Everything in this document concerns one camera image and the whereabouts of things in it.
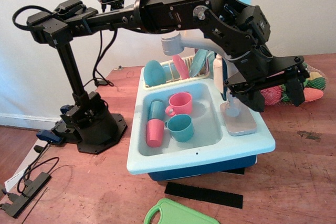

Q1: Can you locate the blue clamp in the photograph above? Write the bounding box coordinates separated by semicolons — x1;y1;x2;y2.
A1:
36;130;64;145

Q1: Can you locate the white soap bottle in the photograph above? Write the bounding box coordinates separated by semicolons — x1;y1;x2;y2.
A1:
213;54;224;94

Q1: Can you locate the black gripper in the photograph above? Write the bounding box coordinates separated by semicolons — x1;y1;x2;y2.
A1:
226;49;309;112

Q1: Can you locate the black camera cable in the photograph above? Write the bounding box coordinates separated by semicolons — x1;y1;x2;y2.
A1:
93;29;118;87

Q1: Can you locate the green cutting board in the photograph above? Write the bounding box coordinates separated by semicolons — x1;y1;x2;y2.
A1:
143;198;219;224

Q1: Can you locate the black usb hub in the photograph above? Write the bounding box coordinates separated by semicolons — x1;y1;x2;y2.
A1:
1;172;51;218

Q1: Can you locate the pink tumbler cup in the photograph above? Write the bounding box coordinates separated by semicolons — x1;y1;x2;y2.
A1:
146;119;164;148

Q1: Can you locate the teal mug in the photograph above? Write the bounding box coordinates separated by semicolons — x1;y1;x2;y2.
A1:
165;114;194;143

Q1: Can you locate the black velcro strip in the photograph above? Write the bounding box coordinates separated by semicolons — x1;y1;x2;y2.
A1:
165;182;244;209

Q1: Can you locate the teal tumbler cup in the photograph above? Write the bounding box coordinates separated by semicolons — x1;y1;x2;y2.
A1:
148;100;165;121

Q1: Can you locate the teal plate left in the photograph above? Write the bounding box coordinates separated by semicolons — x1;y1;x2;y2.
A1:
143;60;166;87

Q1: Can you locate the light blue toy sink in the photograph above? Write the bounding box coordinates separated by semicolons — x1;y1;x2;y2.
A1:
127;77;276;181

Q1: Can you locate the white paper label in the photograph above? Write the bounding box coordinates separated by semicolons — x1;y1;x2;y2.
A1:
4;170;24;191

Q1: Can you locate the cream dish rack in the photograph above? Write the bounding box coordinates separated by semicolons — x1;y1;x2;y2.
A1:
141;60;210;91

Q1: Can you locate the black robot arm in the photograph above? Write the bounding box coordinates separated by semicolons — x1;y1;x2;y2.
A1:
18;0;309;112

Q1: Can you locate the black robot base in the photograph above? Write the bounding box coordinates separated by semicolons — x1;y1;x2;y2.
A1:
51;92;127;154

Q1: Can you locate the teal plates right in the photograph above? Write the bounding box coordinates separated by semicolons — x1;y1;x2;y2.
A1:
189;49;215;78

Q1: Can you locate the grey toy faucet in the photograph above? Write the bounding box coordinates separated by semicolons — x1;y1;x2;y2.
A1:
161;31;257;136

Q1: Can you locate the net bag of toy food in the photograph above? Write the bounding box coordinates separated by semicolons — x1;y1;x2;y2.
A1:
260;62;327;105

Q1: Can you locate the pink plate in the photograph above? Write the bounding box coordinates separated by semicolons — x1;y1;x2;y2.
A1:
172;55;190;79

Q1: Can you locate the pink mug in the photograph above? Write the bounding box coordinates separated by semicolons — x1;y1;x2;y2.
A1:
165;92;193;117

